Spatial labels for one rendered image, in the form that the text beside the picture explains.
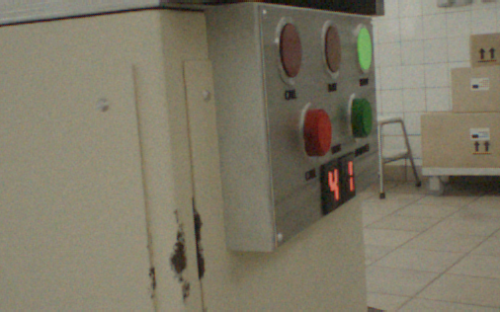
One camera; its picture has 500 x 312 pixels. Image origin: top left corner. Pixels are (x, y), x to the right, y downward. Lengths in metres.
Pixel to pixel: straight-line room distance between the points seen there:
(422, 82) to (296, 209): 4.35
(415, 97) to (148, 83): 4.45
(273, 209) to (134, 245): 0.08
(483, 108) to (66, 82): 3.92
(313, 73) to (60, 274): 0.20
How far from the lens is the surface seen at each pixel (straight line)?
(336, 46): 0.52
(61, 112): 0.41
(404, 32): 4.81
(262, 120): 0.40
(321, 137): 0.46
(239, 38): 0.40
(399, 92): 4.84
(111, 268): 0.41
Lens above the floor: 0.80
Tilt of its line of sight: 7 degrees down
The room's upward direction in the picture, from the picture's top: 4 degrees counter-clockwise
